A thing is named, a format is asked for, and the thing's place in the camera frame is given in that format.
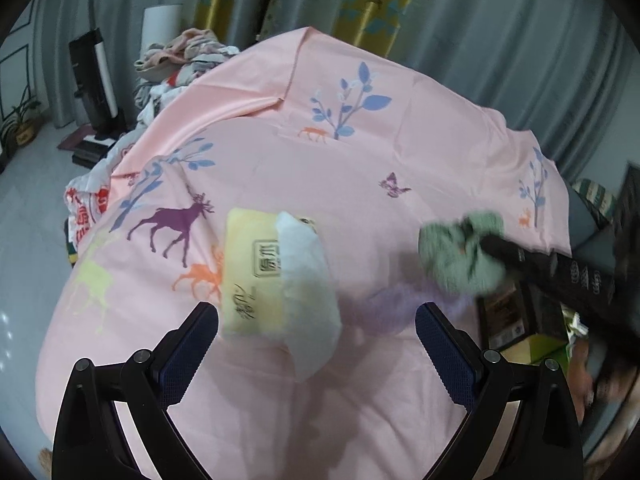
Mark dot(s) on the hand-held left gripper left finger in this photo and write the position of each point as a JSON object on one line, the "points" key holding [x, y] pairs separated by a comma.
{"points": [[185, 355]]}

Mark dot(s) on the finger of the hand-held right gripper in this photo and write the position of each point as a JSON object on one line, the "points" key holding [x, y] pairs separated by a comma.
{"points": [[520, 257]]}

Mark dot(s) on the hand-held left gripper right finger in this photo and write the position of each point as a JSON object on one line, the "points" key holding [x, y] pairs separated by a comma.
{"points": [[450, 355]]}

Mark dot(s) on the green cloth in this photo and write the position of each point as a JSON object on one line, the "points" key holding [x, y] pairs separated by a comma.
{"points": [[450, 260]]}

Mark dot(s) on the green cardboard box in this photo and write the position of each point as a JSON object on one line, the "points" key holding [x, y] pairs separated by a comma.
{"points": [[545, 347]]}

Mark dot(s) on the large yellow tissue pack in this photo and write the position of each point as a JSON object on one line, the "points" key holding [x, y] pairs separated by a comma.
{"points": [[260, 280]]}

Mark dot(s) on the black tin box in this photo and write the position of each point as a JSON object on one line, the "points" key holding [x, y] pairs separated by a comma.
{"points": [[505, 320]]}

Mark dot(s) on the grey armchair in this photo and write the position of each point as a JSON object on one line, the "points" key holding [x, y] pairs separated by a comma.
{"points": [[590, 235]]}

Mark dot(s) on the purple mesh bath puff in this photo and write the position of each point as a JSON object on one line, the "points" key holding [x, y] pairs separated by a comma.
{"points": [[395, 305]]}

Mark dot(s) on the striped cushion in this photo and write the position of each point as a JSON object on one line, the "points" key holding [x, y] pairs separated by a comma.
{"points": [[597, 197]]}

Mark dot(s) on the white red printed quilt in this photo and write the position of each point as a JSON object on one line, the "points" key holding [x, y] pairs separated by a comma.
{"points": [[90, 200]]}

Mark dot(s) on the pink printed bedsheet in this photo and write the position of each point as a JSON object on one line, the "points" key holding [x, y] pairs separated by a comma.
{"points": [[300, 170]]}

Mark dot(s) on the grey curtain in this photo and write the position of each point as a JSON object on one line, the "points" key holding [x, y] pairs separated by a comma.
{"points": [[500, 35]]}

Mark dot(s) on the potted plant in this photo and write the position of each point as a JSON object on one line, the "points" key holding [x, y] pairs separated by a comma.
{"points": [[20, 125]]}

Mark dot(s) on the black floor washer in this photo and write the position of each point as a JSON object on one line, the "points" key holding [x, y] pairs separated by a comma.
{"points": [[95, 85]]}

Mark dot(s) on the yellow patterned curtain panel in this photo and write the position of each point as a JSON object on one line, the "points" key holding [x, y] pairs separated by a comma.
{"points": [[217, 0], [380, 5]]}

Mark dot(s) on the pile of clothes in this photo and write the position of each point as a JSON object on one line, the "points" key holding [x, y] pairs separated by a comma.
{"points": [[190, 55]]}

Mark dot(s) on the white cylinder bin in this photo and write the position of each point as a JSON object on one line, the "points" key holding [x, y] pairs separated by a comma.
{"points": [[161, 25]]}

